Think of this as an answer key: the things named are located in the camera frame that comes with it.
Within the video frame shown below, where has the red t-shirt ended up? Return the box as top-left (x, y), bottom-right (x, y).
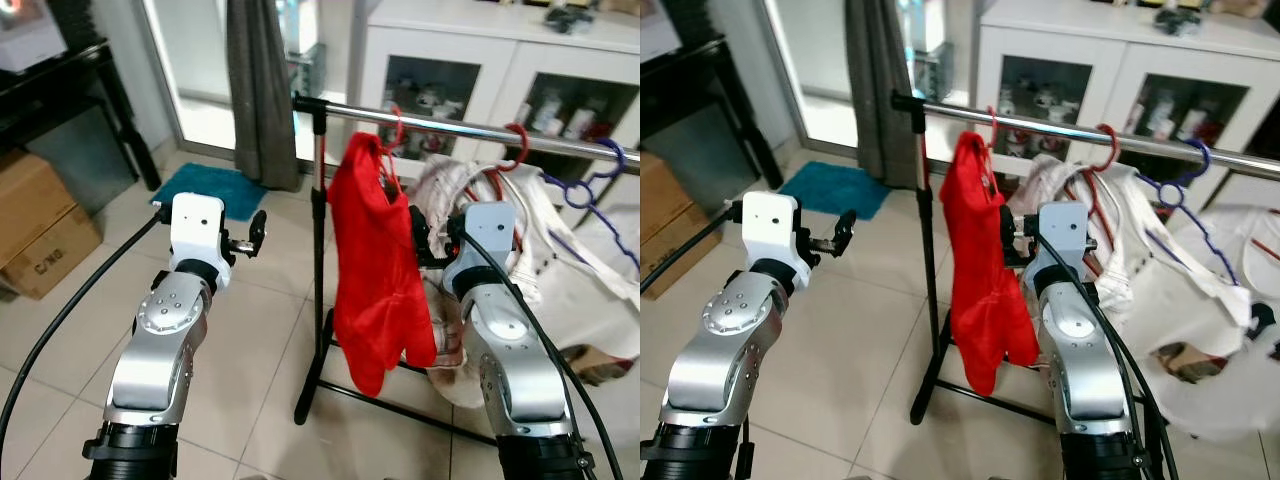
top-left (938, 130), bottom-right (1041, 396)
top-left (325, 130), bottom-right (438, 398)

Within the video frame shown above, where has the red plastic hanger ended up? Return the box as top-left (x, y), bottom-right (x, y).
top-left (983, 105), bottom-right (1004, 196)
top-left (375, 105), bottom-right (408, 199)
top-left (1072, 122), bottom-right (1123, 256)
top-left (478, 122), bottom-right (533, 253)

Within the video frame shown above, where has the purple plastic hanger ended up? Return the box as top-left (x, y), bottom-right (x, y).
top-left (1138, 138), bottom-right (1243, 288)
top-left (540, 138), bottom-right (641, 271)

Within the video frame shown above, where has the teal floor mat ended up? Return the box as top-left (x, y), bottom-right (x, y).
top-left (778, 162), bottom-right (893, 221)
top-left (150, 163), bottom-right (269, 223)

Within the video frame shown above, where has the white garment striped trim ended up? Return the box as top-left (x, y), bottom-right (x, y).
top-left (408, 155), bottom-right (576, 411)
top-left (1005, 153), bottom-right (1166, 341)

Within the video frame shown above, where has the grey flat panel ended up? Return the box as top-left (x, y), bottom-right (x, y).
top-left (25, 105), bottom-right (129, 216)
top-left (668, 100), bottom-right (766, 213)

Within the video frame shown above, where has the grey curtain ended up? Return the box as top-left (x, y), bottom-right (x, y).
top-left (225, 0), bottom-right (304, 193)
top-left (845, 0), bottom-right (926, 191)

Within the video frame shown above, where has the brown cardboard box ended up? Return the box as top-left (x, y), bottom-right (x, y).
top-left (0, 150), bottom-right (104, 301)
top-left (640, 150), bottom-right (703, 273)

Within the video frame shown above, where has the white glass-door cabinet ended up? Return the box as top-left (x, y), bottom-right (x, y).
top-left (975, 0), bottom-right (1280, 201)
top-left (355, 0), bottom-right (641, 206)

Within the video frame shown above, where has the black desk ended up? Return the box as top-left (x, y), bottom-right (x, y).
top-left (0, 38), bottom-right (163, 193)
top-left (640, 38), bottom-right (788, 191)

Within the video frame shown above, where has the small black object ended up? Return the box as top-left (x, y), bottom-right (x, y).
top-left (1155, 5), bottom-right (1203, 39)
top-left (545, 5), bottom-right (601, 37)

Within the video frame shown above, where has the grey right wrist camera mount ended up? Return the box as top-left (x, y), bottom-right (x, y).
top-left (443, 202), bottom-right (523, 293)
top-left (1033, 200), bottom-right (1103, 296)

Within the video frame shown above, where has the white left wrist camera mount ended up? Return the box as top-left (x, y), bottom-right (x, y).
top-left (740, 192), bottom-right (813, 281)
top-left (168, 193), bottom-right (237, 273)

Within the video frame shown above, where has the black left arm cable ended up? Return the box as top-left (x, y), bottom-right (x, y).
top-left (0, 205), bottom-right (171, 441)
top-left (640, 203), bottom-right (746, 296)

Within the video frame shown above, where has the black clothes rack chrome rail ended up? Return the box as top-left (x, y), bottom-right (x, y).
top-left (890, 90), bottom-right (1280, 433)
top-left (292, 92), bottom-right (641, 451)

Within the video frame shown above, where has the glass door white frame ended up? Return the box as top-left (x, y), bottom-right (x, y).
top-left (140, 0), bottom-right (241, 153)
top-left (765, 0), bottom-right (861, 151)

